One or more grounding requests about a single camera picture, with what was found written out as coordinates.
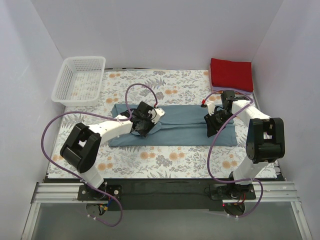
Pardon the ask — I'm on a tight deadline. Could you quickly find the blue-grey t shirt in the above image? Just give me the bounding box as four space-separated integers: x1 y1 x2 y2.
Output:
107 103 238 148

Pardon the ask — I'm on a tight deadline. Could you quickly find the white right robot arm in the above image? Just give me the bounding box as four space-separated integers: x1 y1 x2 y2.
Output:
201 89 285 199

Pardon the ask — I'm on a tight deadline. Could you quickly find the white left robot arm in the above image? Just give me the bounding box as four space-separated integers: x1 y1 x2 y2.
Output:
60 101 165 200

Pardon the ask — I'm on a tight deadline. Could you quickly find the folded lilac t shirt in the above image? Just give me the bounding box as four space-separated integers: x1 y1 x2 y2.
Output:
210 85 253 95

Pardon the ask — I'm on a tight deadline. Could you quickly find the folded red t shirt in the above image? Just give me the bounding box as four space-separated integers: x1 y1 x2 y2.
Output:
209 58 254 93

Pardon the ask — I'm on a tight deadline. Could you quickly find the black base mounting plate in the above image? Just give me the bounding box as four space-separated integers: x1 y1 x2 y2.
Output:
77 174 286 211

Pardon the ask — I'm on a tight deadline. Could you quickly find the white plastic mesh basket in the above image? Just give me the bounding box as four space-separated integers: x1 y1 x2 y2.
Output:
51 56 106 107

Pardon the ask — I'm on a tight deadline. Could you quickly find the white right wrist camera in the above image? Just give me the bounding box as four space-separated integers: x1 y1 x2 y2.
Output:
201 99 216 116

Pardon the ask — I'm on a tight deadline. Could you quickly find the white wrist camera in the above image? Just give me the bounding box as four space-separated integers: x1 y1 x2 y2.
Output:
201 99 216 116
148 107 165 125

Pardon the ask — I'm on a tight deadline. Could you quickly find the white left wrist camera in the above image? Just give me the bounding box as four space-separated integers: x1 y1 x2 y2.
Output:
148 107 165 125

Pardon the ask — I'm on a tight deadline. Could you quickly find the aluminium extrusion rail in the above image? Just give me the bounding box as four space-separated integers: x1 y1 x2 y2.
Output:
21 181 312 240

